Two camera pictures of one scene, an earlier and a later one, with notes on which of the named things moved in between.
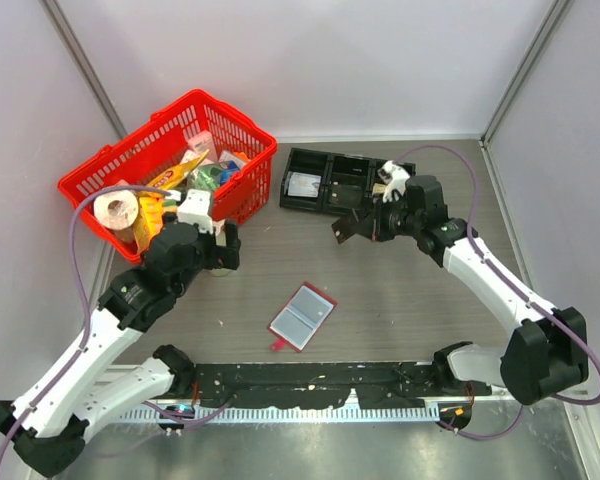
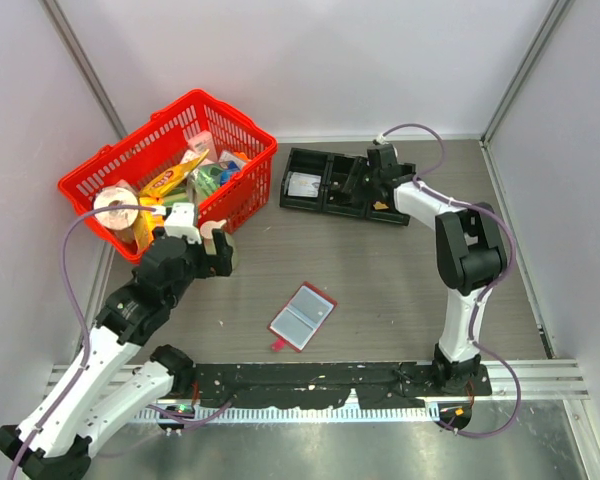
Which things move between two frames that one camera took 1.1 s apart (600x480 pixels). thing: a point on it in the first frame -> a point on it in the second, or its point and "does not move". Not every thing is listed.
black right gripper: x=371 y=224 -> x=358 y=168
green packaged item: x=205 y=176 does not move
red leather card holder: x=300 y=318 does not move
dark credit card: x=310 y=305 does not move
